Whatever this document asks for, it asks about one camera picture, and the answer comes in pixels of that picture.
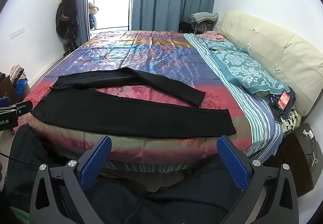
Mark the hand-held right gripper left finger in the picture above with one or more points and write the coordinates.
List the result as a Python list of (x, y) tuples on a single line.
[(96, 163)]

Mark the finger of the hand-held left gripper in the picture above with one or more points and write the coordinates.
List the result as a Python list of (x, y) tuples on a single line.
[(24, 108), (4, 101)]

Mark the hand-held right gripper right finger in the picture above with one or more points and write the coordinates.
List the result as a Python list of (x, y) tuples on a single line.
[(232, 161)]

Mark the black pants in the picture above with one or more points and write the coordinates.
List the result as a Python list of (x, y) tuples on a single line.
[(126, 118)]

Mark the pile of clothes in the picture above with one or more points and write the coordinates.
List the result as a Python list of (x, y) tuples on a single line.
[(19, 80)]

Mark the striped bed sheet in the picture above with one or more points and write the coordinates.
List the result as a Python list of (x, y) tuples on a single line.
[(254, 115)]

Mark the dark nightstand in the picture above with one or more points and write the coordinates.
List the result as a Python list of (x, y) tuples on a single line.
[(297, 163)]

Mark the black and white floral cloth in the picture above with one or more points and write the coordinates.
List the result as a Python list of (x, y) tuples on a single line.
[(292, 120)]

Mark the person's dark clothing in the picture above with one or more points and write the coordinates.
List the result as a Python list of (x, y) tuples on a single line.
[(164, 203)]

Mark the white charger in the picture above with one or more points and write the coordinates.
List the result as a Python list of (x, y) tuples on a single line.
[(307, 134)]

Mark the smartphone with red screen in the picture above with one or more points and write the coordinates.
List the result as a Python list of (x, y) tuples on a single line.
[(284, 100)]

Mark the dark blue cloth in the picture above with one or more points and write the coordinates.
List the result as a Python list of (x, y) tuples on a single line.
[(292, 99)]

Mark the large teal patterned pillow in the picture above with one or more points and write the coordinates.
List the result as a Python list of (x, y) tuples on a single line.
[(247, 67)]

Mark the hanging dark coats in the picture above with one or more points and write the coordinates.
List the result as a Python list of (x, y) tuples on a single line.
[(68, 9)]

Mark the plush toys by window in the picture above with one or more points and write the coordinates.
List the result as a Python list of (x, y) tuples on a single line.
[(92, 14)]

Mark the small teal patterned pillow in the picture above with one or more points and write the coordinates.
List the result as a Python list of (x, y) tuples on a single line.
[(219, 43)]

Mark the floral satin bedspread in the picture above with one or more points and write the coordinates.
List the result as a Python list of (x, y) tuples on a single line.
[(156, 52)]

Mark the cream padded headboard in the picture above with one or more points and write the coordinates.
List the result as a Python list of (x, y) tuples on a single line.
[(277, 42)]

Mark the pink cloth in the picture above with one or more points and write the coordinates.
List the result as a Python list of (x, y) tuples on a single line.
[(210, 35)]

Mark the chair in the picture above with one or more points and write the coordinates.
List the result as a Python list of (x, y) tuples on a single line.
[(203, 27)]

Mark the black bag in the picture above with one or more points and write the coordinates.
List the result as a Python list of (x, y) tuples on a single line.
[(186, 27)]

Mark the white wall plate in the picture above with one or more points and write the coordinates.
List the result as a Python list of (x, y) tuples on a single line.
[(17, 33)]

